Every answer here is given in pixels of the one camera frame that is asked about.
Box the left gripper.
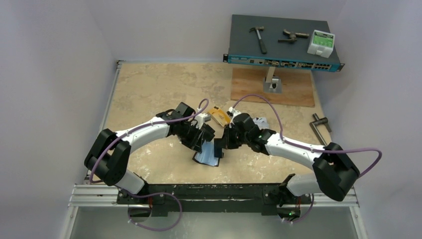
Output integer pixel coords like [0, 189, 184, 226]
[177, 122, 204, 153]

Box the black leather card holder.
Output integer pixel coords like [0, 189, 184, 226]
[193, 141, 221, 167]

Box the yellow card stack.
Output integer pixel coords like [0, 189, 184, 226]
[208, 106, 231, 127]

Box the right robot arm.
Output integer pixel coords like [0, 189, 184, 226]
[214, 113, 360, 203]

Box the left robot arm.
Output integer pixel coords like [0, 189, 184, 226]
[84, 102, 215, 204]

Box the wooden board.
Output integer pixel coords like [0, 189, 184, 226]
[230, 68, 315, 108]

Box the small hammer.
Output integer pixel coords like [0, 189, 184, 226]
[249, 26, 267, 54]

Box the metal clamp tool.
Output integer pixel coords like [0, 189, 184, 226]
[277, 29, 310, 43]

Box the white green box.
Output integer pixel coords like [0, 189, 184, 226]
[307, 30, 335, 58]

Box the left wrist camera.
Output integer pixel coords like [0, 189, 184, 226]
[191, 113, 211, 129]

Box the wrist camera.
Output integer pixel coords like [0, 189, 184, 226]
[191, 113, 211, 129]
[227, 107, 241, 124]

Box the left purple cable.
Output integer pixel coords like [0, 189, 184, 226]
[89, 98, 210, 199]

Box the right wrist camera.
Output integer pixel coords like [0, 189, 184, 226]
[227, 107, 241, 124]

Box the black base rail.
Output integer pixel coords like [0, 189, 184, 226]
[116, 183, 311, 218]

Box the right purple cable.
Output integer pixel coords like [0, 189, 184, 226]
[232, 95, 383, 179]

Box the metal stand bracket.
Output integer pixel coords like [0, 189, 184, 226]
[263, 67, 282, 94]

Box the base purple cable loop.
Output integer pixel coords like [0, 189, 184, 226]
[126, 191, 184, 232]

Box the metal crank handle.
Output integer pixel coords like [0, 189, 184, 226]
[309, 113, 332, 146]

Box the blue network switch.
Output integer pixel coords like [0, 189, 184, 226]
[223, 14, 344, 72]

